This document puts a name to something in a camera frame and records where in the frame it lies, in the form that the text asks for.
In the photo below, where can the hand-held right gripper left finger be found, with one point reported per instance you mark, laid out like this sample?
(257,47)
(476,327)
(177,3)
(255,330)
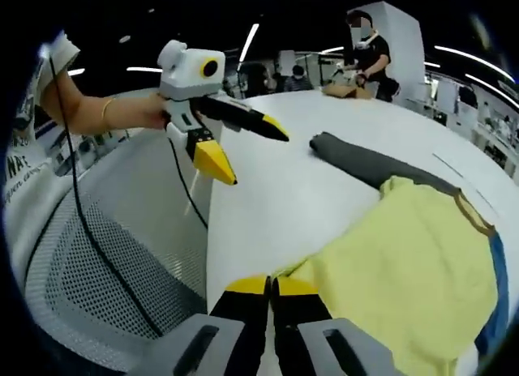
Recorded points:
(243,319)

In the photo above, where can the person's left hand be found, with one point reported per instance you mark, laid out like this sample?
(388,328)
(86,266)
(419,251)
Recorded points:
(152,112)

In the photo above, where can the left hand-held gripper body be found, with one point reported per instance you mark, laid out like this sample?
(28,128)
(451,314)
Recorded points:
(186,76)

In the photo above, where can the yellow blue grey garment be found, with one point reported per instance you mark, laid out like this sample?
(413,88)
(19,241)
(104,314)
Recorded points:
(405,270)

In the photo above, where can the cardboard box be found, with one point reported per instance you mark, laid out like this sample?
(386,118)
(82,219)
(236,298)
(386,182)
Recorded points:
(344,91)

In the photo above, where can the white mesh chair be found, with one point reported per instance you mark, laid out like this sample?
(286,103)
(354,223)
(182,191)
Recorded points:
(121,238)

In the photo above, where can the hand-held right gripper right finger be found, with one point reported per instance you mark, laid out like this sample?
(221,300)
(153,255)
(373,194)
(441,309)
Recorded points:
(296,323)

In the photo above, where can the white printed shirt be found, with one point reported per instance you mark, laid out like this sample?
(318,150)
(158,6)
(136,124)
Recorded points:
(24,177)

